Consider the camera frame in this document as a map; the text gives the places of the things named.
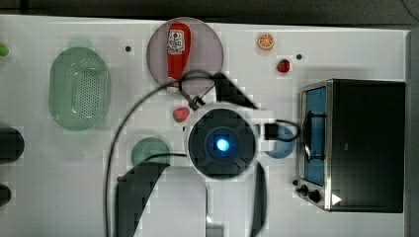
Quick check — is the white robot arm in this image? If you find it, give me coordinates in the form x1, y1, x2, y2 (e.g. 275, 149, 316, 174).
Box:
104, 70, 277, 237

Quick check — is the black toaster oven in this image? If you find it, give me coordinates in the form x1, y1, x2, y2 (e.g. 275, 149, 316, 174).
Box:
294, 79, 406, 213

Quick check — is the pink toy strawberry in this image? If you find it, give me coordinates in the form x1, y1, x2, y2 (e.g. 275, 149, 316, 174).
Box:
173, 107, 191, 122

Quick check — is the grey round plate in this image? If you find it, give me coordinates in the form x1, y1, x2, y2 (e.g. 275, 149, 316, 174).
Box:
146, 17, 224, 85

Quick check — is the green plastic cup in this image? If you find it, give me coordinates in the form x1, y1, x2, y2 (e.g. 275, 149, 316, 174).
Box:
130, 137, 170, 166

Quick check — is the red plush ketchup bottle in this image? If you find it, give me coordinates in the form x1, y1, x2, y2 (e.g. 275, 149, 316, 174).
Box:
167, 22, 192, 93

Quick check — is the red toy strawberry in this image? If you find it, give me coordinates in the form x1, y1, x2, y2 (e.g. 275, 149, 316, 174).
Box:
277, 59, 291, 73

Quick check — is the orange slice toy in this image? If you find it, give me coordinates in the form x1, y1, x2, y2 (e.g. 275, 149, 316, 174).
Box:
257, 33, 275, 50

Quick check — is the green plastic colander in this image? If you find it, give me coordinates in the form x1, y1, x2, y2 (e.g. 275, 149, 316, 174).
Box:
48, 39, 111, 131

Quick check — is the black frying pan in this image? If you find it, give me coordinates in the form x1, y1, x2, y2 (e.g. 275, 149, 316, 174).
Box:
0, 127, 25, 164

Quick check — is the green toy fruit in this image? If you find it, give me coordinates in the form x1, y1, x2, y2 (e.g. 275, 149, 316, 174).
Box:
0, 44, 9, 56

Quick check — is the black cable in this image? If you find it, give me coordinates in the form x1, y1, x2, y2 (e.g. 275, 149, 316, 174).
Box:
103, 69, 301, 237

